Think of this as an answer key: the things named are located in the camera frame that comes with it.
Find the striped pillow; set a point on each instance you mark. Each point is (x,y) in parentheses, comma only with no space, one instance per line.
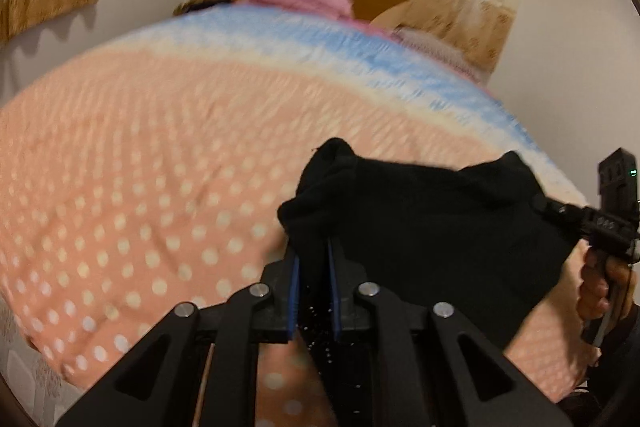
(430,44)

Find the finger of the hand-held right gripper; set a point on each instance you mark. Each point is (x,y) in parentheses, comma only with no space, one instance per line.
(557,211)

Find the polka dot bedspread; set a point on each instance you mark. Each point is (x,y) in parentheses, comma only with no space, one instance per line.
(150,157)

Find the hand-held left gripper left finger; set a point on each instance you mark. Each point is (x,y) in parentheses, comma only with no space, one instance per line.
(295,292)

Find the black pants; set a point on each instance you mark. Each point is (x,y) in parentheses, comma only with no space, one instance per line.
(425,217)

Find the brown fuzzy bundle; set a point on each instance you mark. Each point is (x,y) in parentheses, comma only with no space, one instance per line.
(205,1)

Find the person's right hand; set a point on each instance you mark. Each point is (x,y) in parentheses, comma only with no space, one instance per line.
(590,292)

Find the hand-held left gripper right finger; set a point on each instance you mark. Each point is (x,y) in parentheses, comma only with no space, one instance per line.
(334,292)

